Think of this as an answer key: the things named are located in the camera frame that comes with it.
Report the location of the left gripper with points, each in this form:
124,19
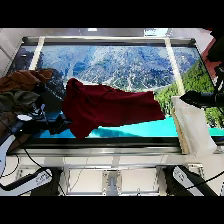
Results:
60,124

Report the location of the red shirt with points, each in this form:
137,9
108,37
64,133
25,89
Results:
106,108

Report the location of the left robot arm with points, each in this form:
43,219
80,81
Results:
23,183

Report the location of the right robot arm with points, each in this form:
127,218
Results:
203,98

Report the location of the dark green garment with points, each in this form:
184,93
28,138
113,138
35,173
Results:
16,99

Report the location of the brown garment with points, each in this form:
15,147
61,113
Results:
23,80

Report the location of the white garment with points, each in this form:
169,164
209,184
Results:
195,128

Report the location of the silver frame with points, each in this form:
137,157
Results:
111,158

